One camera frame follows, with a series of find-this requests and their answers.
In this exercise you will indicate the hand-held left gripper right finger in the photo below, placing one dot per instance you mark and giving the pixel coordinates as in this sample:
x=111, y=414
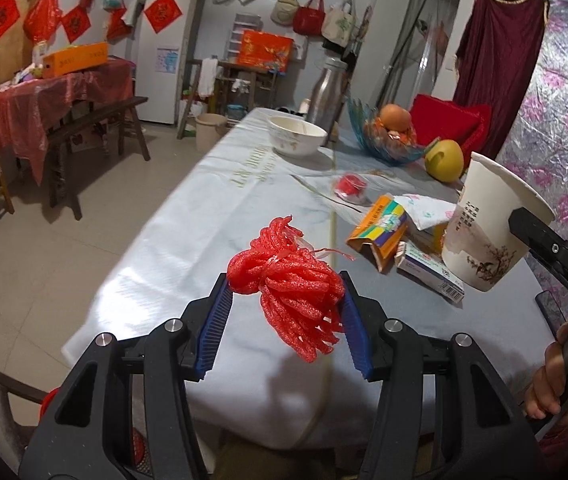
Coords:
x=356, y=330

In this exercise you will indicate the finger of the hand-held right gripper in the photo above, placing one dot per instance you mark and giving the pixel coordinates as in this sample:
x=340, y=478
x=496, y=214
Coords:
x=548, y=247

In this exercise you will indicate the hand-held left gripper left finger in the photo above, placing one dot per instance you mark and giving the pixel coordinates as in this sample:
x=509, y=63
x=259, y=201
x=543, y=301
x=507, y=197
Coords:
x=214, y=330

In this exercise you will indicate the white printed paper cup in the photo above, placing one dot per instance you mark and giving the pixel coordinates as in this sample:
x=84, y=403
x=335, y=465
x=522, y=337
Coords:
x=483, y=220

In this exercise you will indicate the red foam fruit net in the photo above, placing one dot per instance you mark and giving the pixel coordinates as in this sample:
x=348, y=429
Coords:
x=289, y=280

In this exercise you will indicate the person's right hand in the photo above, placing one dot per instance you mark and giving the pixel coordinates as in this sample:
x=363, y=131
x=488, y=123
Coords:
x=551, y=365

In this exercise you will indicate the white medicine box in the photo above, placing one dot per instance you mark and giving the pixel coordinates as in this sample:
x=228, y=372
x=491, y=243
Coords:
x=428, y=272

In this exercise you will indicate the orange green paper carton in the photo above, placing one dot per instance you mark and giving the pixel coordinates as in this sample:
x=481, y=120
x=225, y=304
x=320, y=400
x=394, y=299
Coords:
x=378, y=230

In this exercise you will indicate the yellow packet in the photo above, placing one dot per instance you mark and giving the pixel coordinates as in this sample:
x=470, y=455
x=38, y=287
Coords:
x=436, y=239

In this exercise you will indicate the pink floral foil sheet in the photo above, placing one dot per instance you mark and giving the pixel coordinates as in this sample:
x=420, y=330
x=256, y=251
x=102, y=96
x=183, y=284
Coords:
x=563, y=125

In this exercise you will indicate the white floral wrapper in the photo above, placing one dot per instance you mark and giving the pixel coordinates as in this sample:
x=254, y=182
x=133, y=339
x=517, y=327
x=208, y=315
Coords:
x=426, y=212

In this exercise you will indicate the yellow pomelo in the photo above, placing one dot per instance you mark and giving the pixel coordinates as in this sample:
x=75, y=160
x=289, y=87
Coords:
x=446, y=162

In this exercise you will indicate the small red wrapped item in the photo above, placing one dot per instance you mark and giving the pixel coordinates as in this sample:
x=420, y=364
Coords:
x=351, y=185

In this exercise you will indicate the red cushion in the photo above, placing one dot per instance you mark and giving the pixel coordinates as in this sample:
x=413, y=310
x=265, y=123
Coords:
x=443, y=120

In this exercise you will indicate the blue glass fruit bowl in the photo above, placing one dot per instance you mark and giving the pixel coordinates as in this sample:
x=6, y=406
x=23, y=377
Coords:
x=388, y=152

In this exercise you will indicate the dark red curtain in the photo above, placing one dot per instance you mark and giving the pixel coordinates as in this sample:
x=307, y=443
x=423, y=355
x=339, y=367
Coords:
x=498, y=60

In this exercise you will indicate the beige plastic bucket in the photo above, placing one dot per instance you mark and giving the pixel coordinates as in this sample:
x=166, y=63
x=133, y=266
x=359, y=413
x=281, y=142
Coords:
x=210, y=132

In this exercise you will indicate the white ceramic bowl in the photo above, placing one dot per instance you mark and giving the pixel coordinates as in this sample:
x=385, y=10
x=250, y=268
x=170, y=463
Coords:
x=294, y=142

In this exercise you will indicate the reddish apple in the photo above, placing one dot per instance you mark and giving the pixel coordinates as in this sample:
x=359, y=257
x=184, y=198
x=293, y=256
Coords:
x=396, y=117

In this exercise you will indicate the worn wooden armchair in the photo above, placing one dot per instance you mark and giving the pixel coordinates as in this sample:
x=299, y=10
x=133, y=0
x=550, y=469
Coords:
x=11, y=410

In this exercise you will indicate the stainless steel bottle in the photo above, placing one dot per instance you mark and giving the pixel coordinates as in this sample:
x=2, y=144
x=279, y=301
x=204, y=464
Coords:
x=329, y=95

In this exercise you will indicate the white refrigerator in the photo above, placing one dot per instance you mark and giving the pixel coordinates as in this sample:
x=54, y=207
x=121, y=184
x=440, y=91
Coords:
x=164, y=95

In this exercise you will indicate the dark wooden bench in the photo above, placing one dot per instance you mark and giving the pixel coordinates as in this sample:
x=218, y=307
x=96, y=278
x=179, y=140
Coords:
x=94, y=120

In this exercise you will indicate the small wooden stand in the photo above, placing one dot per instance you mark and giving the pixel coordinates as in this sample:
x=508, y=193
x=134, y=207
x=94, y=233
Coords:
x=244, y=85

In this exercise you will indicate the white hanging towel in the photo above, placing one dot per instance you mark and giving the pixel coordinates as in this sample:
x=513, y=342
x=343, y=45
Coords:
x=208, y=77

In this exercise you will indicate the paper calendar sheet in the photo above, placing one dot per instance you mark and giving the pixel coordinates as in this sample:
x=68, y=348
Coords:
x=167, y=60

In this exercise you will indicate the table with red cloth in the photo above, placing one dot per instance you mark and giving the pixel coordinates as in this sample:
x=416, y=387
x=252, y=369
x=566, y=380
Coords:
x=54, y=100

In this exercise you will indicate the red gift box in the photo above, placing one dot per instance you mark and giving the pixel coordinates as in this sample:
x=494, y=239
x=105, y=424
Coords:
x=266, y=51

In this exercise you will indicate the orange cardboard box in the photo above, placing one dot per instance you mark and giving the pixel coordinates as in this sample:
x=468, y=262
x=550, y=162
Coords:
x=76, y=59

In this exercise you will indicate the white drawer unit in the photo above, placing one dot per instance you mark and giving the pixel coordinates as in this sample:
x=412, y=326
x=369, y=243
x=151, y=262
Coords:
x=244, y=27

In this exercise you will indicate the white tote bag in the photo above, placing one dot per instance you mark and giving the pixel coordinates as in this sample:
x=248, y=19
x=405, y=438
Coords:
x=338, y=25

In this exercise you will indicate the red hanging bag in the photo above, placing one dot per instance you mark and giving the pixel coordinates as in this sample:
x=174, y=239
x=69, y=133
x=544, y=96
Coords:
x=309, y=20

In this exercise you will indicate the red hanging decoration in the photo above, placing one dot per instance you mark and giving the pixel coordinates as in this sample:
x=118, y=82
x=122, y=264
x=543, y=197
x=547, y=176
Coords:
x=116, y=24

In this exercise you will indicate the beige hanging bag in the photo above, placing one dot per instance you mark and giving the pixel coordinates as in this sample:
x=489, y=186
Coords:
x=284, y=9

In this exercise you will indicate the red plastic bag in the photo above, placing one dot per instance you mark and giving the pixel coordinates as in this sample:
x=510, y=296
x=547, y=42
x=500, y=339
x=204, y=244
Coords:
x=43, y=12

